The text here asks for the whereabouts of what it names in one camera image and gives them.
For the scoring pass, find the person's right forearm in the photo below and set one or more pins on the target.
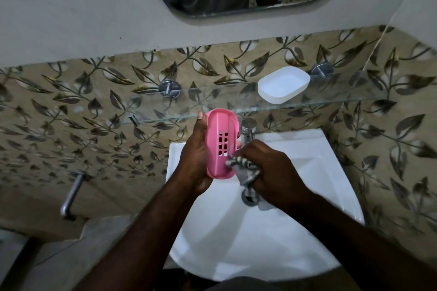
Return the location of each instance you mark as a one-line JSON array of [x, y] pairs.
[[358, 246]]

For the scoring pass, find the chrome shelf bracket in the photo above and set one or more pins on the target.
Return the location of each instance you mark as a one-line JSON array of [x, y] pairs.
[[169, 88], [321, 70]]

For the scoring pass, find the person's right hand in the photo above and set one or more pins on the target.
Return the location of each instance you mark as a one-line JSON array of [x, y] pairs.
[[273, 174]]

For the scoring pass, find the chrome basin drain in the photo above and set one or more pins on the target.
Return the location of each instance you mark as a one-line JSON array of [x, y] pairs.
[[248, 198]]

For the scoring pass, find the person's left hand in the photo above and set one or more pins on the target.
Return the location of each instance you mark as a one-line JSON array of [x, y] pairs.
[[193, 161]]

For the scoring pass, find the pink plastic soap dish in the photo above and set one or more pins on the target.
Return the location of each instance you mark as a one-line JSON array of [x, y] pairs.
[[221, 144]]

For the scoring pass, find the chrome basin tap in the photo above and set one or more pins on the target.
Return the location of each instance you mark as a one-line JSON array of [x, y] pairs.
[[248, 130]]

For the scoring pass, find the person's left forearm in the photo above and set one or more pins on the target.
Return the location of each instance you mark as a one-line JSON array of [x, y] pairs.
[[143, 236]]

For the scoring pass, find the white ceramic wash basin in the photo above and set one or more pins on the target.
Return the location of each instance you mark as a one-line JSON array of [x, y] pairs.
[[266, 232]]

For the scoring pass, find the person's left thumb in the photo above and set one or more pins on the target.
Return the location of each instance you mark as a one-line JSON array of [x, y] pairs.
[[200, 123]]

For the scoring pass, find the chrome wall pipe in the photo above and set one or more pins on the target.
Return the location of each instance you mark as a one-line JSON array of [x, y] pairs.
[[71, 198]]

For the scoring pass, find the white plastic soap dish lid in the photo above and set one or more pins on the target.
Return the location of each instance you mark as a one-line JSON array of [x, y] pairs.
[[284, 84]]

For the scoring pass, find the glass wall shelf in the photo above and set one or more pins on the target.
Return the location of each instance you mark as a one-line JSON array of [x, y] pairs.
[[259, 99]]

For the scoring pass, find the grey striped cleaning cloth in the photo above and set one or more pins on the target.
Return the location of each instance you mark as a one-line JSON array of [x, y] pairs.
[[246, 173]]

